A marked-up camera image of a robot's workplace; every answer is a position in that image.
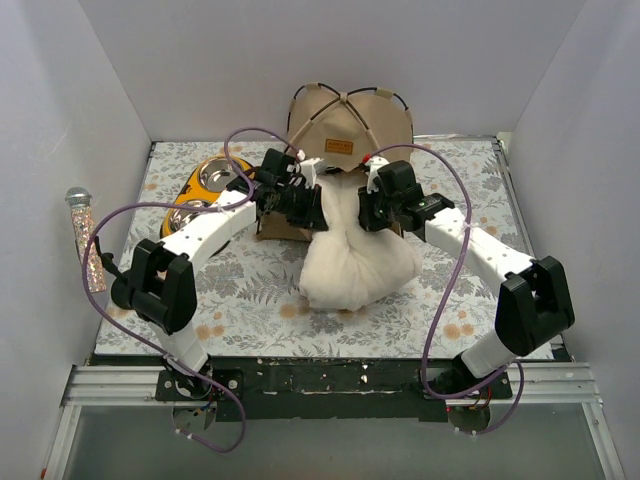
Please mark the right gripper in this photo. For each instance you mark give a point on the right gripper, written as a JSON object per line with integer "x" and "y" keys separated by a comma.
{"x": 370, "y": 211}

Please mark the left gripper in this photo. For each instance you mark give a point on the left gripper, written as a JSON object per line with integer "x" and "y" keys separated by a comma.
{"x": 310, "y": 211}

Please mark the beige patterned pillow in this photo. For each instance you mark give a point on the beige patterned pillow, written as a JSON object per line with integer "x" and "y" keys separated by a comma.
{"x": 346, "y": 267}

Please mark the beige fabric pet tent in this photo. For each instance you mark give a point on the beige fabric pet tent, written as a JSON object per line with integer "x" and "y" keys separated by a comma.
{"x": 345, "y": 150}

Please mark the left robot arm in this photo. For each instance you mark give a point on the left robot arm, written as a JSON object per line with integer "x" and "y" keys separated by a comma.
{"x": 160, "y": 285}

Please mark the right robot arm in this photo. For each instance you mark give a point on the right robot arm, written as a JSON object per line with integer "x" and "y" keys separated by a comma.
{"x": 533, "y": 298}

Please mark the yellow double pet bowl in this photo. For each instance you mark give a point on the yellow double pet bowl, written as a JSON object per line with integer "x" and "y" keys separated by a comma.
{"x": 203, "y": 188}

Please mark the black microphone stand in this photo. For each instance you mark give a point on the black microphone stand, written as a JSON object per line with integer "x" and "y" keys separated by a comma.
{"x": 120, "y": 292}

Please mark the glitter toy microphone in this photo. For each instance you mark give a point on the glitter toy microphone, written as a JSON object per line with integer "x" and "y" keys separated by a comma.
{"x": 79, "y": 202}

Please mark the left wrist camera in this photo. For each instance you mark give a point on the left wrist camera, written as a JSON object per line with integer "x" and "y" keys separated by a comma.
{"x": 310, "y": 169}

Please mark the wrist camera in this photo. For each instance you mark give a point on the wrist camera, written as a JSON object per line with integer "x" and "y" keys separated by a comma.
{"x": 310, "y": 169}
{"x": 372, "y": 165}

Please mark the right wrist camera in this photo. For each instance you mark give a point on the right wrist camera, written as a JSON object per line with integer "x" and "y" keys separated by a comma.
{"x": 372, "y": 165}

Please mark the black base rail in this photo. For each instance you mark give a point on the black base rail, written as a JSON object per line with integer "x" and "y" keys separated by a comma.
{"x": 326, "y": 388}

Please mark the aluminium frame rail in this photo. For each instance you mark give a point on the aluminium frame rail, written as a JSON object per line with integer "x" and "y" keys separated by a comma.
{"x": 544, "y": 421}

